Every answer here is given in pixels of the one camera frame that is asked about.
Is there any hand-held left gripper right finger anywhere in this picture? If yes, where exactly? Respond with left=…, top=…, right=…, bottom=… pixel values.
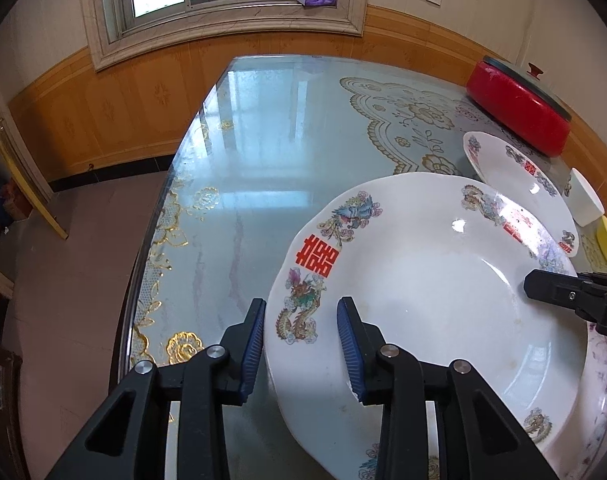
left=336, top=296, right=559, bottom=480

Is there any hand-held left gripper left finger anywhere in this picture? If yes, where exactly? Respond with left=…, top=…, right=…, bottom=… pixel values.
left=46, top=298, right=267, bottom=480

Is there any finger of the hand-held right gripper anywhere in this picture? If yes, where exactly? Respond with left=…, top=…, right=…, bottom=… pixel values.
left=523, top=268, right=607, bottom=343

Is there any white bowl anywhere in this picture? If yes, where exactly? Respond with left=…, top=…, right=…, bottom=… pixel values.
left=563, top=167, right=605, bottom=227

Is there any large white phoenix print plate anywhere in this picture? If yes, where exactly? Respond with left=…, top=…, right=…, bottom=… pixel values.
left=264, top=172, right=591, bottom=480

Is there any white plate with red print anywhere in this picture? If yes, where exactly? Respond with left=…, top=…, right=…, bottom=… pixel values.
left=462, top=131, right=580, bottom=259

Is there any white plate with purple rim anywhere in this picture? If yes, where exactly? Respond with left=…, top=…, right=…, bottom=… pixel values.
left=533, top=320, right=607, bottom=480

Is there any red electric pot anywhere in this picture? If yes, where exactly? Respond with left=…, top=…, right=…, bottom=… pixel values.
left=466, top=58, right=571, bottom=157

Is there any gold floral lace table cloth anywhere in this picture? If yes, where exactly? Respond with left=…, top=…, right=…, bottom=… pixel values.
left=128, top=55, right=607, bottom=480

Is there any glass pot lid red knob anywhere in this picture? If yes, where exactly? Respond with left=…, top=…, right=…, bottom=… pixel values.
left=482, top=56, right=572, bottom=122

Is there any dark wooden cabinet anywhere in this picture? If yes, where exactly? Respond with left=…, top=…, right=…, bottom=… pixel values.
left=0, top=337, right=30, bottom=480

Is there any brown cardboard box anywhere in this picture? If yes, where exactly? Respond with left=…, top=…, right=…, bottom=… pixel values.
left=2, top=182, right=33, bottom=221

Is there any yellow wooden door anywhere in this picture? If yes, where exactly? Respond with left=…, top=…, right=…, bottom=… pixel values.
left=0, top=95, right=69, bottom=241

